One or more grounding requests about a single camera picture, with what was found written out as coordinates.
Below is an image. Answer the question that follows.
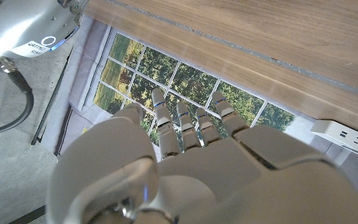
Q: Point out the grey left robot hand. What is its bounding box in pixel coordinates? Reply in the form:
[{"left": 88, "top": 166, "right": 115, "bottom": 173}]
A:
[{"left": 47, "top": 88, "right": 358, "bottom": 224}]

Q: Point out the printed window backdrop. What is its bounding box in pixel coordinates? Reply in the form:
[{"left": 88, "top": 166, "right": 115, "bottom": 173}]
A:
[{"left": 31, "top": 14, "right": 358, "bottom": 200}]

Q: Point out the white power strip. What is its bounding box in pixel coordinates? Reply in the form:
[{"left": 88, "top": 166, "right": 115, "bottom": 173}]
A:
[{"left": 310, "top": 119, "right": 358, "bottom": 160}]

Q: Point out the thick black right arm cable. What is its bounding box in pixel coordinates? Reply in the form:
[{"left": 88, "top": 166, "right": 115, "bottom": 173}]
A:
[{"left": 0, "top": 70, "right": 35, "bottom": 137}]

